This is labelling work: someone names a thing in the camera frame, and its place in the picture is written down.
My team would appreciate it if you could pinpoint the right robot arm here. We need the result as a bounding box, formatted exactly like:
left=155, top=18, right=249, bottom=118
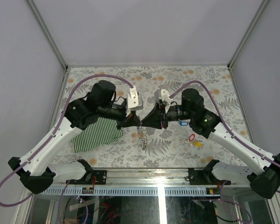
left=142, top=88, right=280, bottom=199

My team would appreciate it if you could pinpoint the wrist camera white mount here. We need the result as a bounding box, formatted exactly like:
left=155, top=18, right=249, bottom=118
left=154, top=89, right=173, bottom=112
left=126, top=86, right=143, bottom=116

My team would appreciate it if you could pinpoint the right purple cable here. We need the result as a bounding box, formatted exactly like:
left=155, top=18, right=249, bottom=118
left=169, top=80, right=280, bottom=196

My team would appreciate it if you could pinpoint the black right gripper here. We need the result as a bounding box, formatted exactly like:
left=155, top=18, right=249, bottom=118
left=141, top=102, right=194, bottom=130

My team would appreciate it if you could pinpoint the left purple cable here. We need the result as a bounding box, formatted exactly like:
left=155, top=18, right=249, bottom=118
left=0, top=75, right=133, bottom=207

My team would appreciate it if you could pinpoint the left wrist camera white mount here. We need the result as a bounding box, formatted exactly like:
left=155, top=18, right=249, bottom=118
left=126, top=86, right=143, bottom=116

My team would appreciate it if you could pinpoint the blue key tag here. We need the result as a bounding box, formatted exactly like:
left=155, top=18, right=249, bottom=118
left=179, top=120, right=189, bottom=126

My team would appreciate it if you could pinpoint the metal ring disc with keyrings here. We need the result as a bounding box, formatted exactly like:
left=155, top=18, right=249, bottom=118
left=137, top=126, right=147, bottom=151

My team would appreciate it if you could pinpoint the purple cable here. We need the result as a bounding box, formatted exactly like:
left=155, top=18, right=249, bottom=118
left=0, top=75, right=133, bottom=207
left=169, top=80, right=280, bottom=196

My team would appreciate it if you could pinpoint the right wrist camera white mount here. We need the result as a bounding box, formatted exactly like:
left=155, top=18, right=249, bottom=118
left=154, top=89, right=173, bottom=112

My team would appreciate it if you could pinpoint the yellow key tag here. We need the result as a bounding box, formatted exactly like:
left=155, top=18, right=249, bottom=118
left=193, top=142, right=203, bottom=147

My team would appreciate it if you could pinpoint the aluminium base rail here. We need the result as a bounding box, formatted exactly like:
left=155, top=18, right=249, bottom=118
left=35, top=167, right=224, bottom=196

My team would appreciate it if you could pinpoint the green striped cloth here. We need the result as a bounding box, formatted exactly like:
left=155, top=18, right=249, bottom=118
left=72, top=118, right=123, bottom=153

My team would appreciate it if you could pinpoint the red key tag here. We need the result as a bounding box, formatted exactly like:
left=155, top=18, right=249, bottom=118
left=188, top=134, right=196, bottom=142

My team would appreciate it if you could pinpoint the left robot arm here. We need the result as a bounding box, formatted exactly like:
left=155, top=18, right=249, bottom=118
left=8, top=80, right=143, bottom=194

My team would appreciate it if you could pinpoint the floral table mat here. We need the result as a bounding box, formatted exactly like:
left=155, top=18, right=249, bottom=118
left=53, top=66, right=248, bottom=168

